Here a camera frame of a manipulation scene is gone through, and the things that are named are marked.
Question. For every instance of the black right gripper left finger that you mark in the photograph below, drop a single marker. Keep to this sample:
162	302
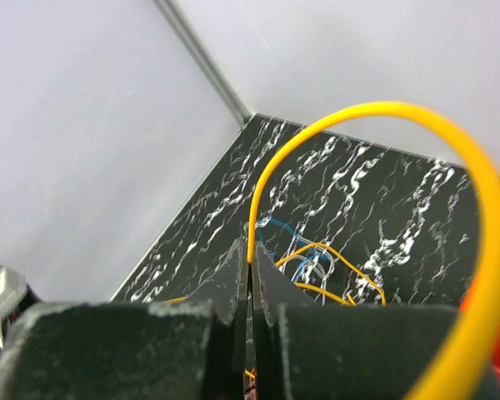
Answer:
191	349

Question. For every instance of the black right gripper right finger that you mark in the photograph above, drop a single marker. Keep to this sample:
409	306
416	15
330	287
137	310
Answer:
306	350

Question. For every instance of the aluminium frame rail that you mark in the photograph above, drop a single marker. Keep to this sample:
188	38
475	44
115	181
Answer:
188	36

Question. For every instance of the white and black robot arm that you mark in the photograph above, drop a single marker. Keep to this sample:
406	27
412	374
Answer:
246	332

